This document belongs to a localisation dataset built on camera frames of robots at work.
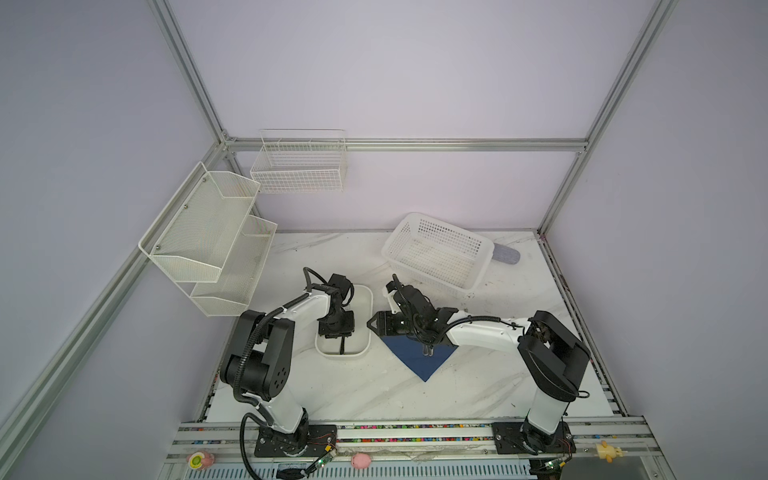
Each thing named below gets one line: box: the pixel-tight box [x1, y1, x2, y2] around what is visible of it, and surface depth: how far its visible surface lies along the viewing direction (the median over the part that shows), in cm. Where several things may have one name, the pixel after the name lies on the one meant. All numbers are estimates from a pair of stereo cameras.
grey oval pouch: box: [492, 243, 521, 265], surface depth 112 cm
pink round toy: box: [351, 453, 371, 470], surface depth 72 cm
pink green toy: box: [186, 451, 215, 470], surface depth 69 cm
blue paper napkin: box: [380, 335, 459, 382], surface depth 88 cm
